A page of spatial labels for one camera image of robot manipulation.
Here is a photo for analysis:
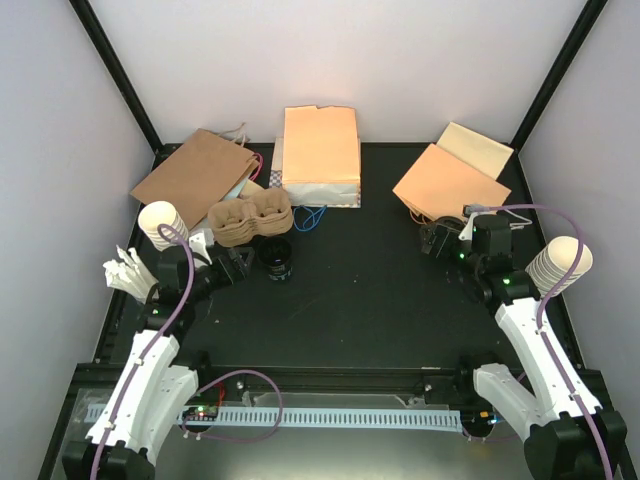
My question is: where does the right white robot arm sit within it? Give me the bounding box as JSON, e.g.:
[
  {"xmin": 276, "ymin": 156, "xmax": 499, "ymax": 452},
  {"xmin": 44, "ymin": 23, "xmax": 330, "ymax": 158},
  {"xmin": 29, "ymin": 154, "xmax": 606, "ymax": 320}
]
[{"xmin": 419, "ymin": 212, "xmax": 627, "ymax": 479}]

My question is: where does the tan flat paper bag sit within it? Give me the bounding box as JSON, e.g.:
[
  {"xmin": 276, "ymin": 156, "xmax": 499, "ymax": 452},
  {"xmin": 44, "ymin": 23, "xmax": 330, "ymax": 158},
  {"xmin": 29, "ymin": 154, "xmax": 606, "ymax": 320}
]
[{"xmin": 436, "ymin": 122, "xmax": 514, "ymax": 180}]

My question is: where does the right black frame post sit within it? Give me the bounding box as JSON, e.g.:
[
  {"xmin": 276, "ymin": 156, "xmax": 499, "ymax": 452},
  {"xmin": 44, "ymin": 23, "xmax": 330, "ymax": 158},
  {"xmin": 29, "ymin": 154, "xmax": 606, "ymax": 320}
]
[{"xmin": 510, "ymin": 0, "xmax": 609, "ymax": 149}]

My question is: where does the right stack of paper cups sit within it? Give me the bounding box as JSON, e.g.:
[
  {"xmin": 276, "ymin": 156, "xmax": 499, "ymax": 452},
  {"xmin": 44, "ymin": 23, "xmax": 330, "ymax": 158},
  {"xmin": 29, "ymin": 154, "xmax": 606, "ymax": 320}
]
[{"xmin": 525, "ymin": 236, "xmax": 593, "ymax": 297}]

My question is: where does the bundle of wrapped straws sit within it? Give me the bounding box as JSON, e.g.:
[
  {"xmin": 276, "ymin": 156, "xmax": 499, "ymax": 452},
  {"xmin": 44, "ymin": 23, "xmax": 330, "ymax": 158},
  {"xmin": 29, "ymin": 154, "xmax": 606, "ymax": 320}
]
[{"xmin": 103, "ymin": 246, "xmax": 158, "ymax": 304}]

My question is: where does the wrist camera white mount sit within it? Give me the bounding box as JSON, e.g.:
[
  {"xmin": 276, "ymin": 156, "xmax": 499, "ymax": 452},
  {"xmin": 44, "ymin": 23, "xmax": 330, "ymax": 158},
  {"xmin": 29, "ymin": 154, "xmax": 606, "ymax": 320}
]
[
  {"xmin": 188, "ymin": 228, "xmax": 215, "ymax": 268},
  {"xmin": 458, "ymin": 204, "xmax": 491, "ymax": 242}
]

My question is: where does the left stack of paper cups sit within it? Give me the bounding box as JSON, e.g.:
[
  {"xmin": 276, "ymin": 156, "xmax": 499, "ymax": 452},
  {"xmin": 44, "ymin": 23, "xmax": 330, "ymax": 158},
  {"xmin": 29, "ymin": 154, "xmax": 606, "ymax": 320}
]
[{"xmin": 137, "ymin": 201, "xmax": 189, "ymax": 252}]

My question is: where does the left black frame post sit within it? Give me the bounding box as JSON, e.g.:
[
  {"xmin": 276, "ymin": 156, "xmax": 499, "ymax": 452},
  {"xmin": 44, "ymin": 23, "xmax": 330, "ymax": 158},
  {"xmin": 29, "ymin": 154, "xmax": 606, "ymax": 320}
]
[{"xmin": 69, "ymin": 0, "xmax": 163, "ymax": 154}]

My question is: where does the brown flat paper bag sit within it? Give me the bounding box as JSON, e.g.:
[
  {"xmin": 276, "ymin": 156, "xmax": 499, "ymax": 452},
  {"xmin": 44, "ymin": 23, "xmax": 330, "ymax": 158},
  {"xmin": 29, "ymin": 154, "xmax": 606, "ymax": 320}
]
[{"xmin": 131, "ymin": 129, "xmax": 258, "ymax": 228}]

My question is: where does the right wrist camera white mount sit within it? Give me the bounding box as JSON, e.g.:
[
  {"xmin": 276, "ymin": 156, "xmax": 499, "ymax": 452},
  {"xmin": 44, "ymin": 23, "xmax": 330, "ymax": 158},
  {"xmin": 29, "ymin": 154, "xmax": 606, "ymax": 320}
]
[{"xmin": 458, "ymin": 204, "xmax": 491, "ymax": 242}]

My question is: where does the orange kraft paper bag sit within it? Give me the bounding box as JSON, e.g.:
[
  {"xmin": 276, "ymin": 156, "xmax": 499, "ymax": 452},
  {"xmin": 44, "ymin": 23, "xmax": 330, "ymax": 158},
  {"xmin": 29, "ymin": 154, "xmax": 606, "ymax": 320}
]
[{"xmin": 281, "ymin": 105, "xmax": 361, "ymax": 208}]

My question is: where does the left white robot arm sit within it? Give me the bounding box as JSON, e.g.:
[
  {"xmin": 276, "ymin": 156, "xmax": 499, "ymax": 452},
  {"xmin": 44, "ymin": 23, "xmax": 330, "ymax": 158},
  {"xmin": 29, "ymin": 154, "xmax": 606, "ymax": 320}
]
[{"xmin": 62, "ymin": 246, "xmax": 254, "ymax": 479}]

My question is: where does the black frame post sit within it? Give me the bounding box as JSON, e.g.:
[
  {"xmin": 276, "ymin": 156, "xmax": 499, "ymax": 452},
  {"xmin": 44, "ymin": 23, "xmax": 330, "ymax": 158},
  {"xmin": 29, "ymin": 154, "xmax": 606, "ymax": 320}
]
[
  {"xmin": 510, "ymin": 0, "xmax": 609, "ymax": 149},
  {"xmin": 69, "ymin": 0, "xmax": 163, "ymax": 154}
]

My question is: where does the stack of paper cups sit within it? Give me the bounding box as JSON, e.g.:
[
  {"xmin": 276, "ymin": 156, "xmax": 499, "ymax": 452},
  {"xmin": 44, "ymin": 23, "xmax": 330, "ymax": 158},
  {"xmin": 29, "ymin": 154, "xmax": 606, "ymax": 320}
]
[
  {"xmin": 525, "ymin": 236, "xmax": 593, "ymax": 297},
  {"xmin": 137, "ymin": 201, "xmax": 189, "ymax": 252}
]

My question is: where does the blue slotted cable duct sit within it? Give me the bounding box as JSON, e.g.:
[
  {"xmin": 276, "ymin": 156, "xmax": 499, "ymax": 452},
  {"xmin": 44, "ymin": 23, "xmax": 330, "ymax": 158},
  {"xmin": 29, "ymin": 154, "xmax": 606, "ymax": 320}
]
[{"xmin": 87, "ymin": 403, "xmax": 462, "ymax": 432}]

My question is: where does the stack of pulp cup carriers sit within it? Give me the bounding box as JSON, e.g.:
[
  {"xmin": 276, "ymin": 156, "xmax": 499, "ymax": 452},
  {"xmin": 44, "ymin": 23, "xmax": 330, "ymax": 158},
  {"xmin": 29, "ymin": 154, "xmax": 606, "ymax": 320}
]
[{"xmin": 207, "ymin": 188, "xmax": 294, "ymax": 248}]

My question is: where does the blue bag handle string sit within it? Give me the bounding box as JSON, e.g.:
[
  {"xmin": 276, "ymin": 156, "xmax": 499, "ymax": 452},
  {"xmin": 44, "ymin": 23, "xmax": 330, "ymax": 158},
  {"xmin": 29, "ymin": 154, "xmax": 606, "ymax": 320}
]
[{"xmin": 292, "ymin": 204, "xmax": 329, "ymax": 234}]

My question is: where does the checkered printed paper bag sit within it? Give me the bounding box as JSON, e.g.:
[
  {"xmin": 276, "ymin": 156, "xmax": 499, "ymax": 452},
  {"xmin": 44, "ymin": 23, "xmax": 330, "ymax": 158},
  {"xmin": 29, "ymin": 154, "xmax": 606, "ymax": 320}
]
[{"xmin": 269, "ymin": 137, "xmax": 361, "ymax": 208}]

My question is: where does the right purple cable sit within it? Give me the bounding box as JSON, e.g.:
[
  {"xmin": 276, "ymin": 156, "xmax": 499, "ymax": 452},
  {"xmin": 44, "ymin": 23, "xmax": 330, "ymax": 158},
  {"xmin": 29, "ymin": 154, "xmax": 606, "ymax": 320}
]
[{"xmin": 462, "ymin": 204, "xmax": 616, "ymax": 480}]

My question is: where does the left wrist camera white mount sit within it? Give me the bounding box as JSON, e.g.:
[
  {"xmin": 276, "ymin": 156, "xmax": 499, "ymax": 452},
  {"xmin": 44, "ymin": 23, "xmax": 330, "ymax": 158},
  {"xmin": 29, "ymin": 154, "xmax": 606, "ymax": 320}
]
[{"xmin": 188, "ymin": 228, "xmax": 215, "ymax": 268}]

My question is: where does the orange flat bag right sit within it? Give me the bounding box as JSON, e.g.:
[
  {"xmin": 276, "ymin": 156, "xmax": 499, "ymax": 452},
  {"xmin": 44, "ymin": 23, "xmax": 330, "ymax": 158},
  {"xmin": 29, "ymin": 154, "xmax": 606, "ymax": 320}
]
[{"xmin": 393, "ymin": 145, "xmax": 511, "ymax": 220}]

